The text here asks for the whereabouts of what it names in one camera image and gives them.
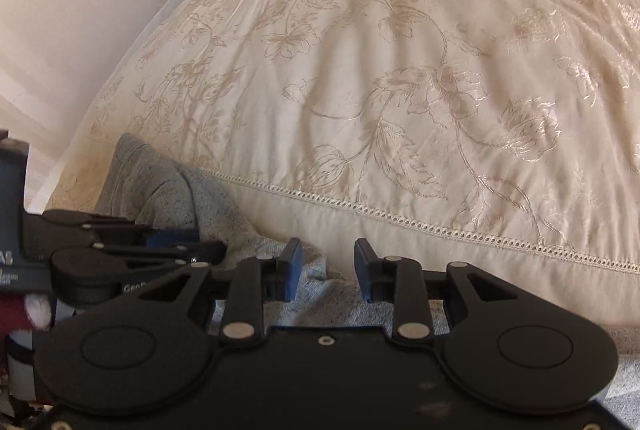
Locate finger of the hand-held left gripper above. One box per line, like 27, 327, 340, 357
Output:
50, 240, 228, 307
25, 209, 201, 257

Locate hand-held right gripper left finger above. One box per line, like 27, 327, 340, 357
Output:
136, 238, 304, 343

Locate grey speckled pants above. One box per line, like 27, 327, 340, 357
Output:
95, 133, 640, 430

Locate red patterned clothing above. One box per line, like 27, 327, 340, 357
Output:
0, 294, 57, 411

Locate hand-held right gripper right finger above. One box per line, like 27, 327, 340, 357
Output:
354, 238, 518, 344

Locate cream floral bedspread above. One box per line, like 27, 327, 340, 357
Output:
45, 0, 640, 326

